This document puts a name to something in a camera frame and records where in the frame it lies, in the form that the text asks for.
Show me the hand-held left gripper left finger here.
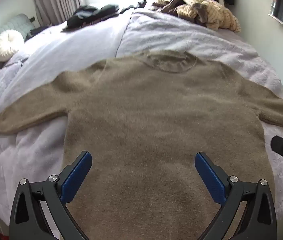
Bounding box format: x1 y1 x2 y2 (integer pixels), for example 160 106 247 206
9 151 92 240

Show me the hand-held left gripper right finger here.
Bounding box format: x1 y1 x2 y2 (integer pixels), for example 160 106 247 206
195 151 278 240

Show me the tan knit sweater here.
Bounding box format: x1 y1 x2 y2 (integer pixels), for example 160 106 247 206
0 50 283 240

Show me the yellow striped clothes pile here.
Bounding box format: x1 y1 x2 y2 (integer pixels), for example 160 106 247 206
152 0 241 33

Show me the black clothes pile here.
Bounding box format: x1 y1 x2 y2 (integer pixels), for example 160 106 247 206
66 4 120 30

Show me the lavender fleece blanket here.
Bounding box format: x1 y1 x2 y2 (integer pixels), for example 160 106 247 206
0 11 283 230

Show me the round white pillow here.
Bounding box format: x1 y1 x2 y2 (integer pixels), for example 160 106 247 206
0 30 24 62

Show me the dark garment by headboard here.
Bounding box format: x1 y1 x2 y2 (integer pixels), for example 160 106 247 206
30 26 47 35

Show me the grey pleated curtain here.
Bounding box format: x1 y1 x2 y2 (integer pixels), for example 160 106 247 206
29 0 82 27

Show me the small black garment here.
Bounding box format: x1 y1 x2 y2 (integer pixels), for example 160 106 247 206
120 0 147 14

